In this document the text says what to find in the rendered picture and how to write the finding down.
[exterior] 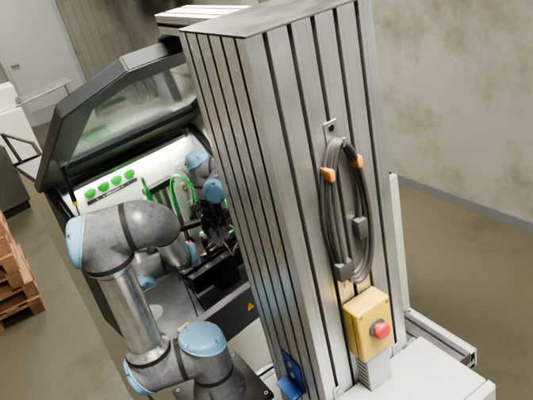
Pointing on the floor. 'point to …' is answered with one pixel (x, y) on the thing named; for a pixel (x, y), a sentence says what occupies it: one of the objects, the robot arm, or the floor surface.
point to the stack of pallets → (15, 278)
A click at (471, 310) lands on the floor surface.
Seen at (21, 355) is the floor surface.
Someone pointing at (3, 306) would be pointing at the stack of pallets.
